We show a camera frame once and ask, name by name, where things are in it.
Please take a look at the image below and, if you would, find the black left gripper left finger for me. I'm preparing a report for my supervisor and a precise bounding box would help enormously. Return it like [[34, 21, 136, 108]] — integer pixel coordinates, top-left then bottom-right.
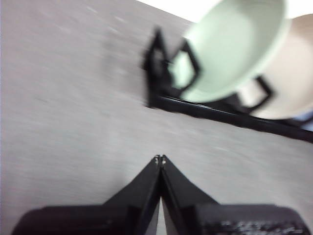
[[11, 154, 161, 235]]

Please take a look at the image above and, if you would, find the cream plate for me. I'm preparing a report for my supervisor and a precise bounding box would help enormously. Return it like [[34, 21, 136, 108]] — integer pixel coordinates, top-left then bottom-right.
[[238, 13, 313, 120]]

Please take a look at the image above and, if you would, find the black plate rack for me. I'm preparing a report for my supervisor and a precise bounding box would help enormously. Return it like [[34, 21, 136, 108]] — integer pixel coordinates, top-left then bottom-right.
[[141, 25, 313, 144]]

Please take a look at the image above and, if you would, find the green plate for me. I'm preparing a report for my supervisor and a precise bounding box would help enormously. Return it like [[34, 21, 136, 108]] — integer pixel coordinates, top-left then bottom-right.
[[168, 0, 293, 103]]

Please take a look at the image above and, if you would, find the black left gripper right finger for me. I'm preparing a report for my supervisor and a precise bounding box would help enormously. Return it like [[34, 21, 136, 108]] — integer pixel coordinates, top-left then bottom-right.
[[160, 154, 306, 235]]

